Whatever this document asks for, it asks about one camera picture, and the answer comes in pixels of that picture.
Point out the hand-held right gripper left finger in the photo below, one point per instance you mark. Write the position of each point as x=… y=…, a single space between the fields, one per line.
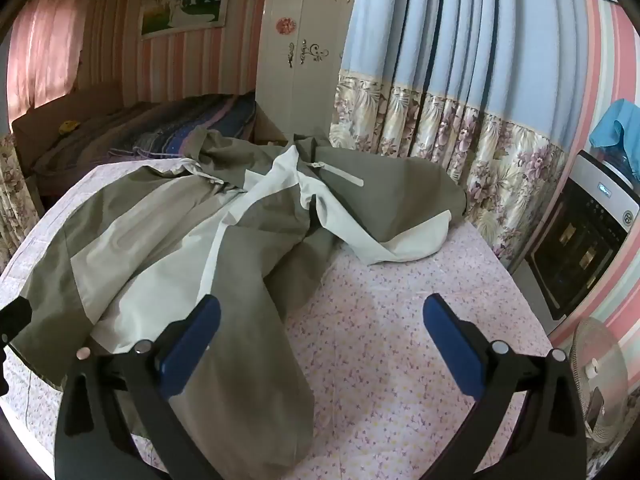
x=192 y=345

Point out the blue floral curtain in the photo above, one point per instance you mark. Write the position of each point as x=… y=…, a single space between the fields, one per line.
x=15 y=200
x=450 y=35

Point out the white wardrobe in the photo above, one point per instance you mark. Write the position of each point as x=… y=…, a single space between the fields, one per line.
x=300 y=95

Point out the pink floral sheet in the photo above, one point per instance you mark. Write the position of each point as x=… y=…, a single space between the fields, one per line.
x=390 y=335

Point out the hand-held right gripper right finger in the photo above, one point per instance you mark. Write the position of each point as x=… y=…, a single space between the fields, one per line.
x=452 y=345

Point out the blue cloth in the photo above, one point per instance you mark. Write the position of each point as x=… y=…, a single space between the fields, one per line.
x=617 y=125

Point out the olive and cream jacket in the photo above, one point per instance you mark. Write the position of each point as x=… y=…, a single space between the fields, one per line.
x=175 y=240

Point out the electric fan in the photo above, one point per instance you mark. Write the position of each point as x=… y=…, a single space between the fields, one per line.
x=597 y=375

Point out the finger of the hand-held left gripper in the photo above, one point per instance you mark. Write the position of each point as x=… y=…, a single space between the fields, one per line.
x=15 y=317

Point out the framed landscape wall picture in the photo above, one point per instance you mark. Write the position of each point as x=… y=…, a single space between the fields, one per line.
x=185 y=7

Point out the water dispenser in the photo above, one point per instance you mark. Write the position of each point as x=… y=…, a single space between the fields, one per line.
x=575 y=250

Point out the bed with brown headboard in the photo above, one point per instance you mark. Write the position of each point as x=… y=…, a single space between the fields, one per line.
x=45 y=120

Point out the pink curtain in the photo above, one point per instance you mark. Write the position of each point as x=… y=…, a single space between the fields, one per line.
x=40 y=50

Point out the yellow soft toy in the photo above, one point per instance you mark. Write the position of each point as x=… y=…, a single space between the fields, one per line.
x=69 y=127

